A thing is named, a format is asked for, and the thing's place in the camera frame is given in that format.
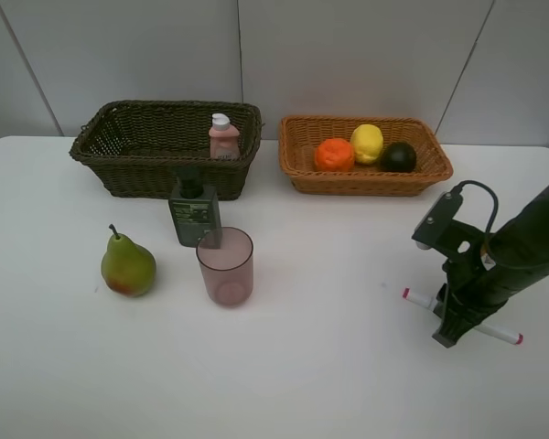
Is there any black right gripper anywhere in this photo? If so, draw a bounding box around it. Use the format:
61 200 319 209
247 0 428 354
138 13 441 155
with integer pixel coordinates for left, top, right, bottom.
432 219 531 348

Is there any white pink-capped marker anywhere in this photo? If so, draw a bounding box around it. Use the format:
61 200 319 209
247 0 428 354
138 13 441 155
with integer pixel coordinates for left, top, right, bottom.
403 288 523 346

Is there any dark purple mangosteen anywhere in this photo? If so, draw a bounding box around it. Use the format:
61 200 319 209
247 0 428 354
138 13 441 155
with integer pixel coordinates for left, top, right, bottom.
379 142 417 173

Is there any yellow lemon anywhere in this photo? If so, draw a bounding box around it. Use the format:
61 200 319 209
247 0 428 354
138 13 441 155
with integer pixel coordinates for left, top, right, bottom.
350 123 383 165

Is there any orange tangerine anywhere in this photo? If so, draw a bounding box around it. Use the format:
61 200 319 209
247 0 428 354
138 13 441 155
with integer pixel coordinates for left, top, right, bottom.
314 138 355 172

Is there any pink white-capped bottle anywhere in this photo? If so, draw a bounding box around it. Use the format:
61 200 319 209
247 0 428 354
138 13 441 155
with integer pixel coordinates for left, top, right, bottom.
209 113 240 160

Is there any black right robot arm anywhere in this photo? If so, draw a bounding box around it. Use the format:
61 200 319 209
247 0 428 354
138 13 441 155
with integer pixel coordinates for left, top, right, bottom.
429 186 549 348

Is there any transparent pink plastic cup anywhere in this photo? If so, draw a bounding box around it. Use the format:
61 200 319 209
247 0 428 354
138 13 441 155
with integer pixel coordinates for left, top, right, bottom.
196 227 254 307

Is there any orange wicker basket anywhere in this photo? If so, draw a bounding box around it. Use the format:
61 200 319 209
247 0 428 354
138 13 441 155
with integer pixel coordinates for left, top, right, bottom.
279 115 453 197

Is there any dark green pump bottle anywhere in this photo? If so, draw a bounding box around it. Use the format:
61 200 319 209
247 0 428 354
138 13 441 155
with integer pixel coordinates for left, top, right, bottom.
168 166 221 248

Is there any green red pear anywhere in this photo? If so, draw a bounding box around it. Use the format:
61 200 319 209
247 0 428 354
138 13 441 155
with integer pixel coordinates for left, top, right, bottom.
101 224 156 297

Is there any dark brown wicker basket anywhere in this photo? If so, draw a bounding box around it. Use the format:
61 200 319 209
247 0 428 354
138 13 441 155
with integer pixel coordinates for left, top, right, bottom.
70 100 263 201

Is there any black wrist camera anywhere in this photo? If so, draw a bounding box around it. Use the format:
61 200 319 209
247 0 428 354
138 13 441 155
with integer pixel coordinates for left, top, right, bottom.
412 190 463 251

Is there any black camera cable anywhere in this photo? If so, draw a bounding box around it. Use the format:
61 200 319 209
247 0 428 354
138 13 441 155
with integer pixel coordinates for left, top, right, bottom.
452 180 501 257

